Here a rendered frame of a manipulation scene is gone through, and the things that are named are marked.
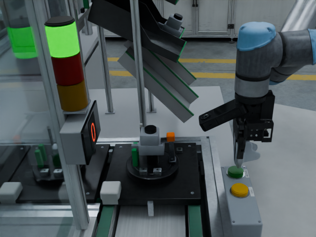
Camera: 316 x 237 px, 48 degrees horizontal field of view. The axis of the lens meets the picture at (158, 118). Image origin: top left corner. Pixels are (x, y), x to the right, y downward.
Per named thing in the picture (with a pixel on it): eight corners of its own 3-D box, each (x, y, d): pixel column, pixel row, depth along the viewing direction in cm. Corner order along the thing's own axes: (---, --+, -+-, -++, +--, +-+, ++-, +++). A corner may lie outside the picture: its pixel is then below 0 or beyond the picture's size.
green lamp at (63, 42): (82, 47, 62) (78, 19, 60) (75, 57, 58) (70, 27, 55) (54, 48, 62) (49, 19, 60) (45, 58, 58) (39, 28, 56)
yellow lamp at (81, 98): (90, 98, 67) (87, 74, 65) (84, 111, 63) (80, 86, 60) (64, 99, 67) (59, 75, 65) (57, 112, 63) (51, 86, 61)
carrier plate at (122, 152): (196, 147, 106) (196, 141, 105) (201, 205, 85) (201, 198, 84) (115, 149, 107) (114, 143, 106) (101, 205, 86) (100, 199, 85)
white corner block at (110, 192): (122, 193, 90) (121, 180, 88) (120, 205, 86) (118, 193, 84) (104, 193, 90) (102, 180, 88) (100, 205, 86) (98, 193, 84)
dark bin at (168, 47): (183, 48, 113) (193, 27, 109) (176, 63, 102) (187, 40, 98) (103, 9, 112) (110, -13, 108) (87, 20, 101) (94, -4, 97)
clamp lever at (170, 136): (176, 156, 94) (174, 131, 90) (176, 160, 92) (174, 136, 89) (162, 156, 94) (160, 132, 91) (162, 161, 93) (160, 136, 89)
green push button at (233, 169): (241, 171, 95) (242, 165, 94) (244, 180, 92) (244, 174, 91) (226, 171, 95) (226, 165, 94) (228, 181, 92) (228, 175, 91)
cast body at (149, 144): (164, 146, 94) (163, 122, 91) (163, 155, 90) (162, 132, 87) (132, 146, 95) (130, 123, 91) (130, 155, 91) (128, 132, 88)
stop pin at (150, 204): (154, 212, 87) (153, 200, 85) (154, 216, 86) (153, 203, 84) (148, 212, 87) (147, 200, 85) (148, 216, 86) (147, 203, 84)
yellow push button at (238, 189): (246, 188, 89) (246, 182, 88) (248, 200, 86) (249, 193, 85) (230, 188, 89) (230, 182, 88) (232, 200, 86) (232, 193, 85)
